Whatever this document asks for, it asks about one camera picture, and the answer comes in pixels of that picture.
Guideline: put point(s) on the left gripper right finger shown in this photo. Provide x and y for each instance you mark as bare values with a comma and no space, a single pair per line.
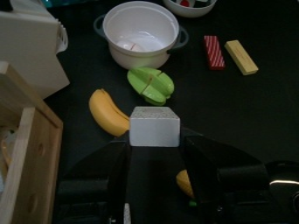
226,180

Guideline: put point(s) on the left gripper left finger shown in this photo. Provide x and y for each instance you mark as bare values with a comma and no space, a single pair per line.
98,180

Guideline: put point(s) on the white rice toy block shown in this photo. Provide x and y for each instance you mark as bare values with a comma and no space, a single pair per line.
154,128

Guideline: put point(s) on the yellow egg toy block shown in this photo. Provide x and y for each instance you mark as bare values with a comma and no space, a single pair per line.
241,57

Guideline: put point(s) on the red striped salmon toy block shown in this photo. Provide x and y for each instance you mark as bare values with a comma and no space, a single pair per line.
214,53

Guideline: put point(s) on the green husked toy corn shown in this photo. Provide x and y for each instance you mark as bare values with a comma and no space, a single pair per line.
185,183

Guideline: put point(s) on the wooden toy crate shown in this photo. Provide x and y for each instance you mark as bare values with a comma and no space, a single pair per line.
31,151

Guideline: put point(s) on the yellow toy banana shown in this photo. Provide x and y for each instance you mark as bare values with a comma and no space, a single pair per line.
105,113

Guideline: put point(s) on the green toy star fruit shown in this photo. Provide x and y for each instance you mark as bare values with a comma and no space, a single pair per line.
151,84

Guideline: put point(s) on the white toy knife block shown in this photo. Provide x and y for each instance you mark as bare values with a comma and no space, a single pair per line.
31,49

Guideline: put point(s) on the white toy pot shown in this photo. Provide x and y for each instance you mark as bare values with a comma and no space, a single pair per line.
141,32

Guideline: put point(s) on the white toy bowl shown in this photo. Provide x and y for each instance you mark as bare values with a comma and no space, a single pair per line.
189,10

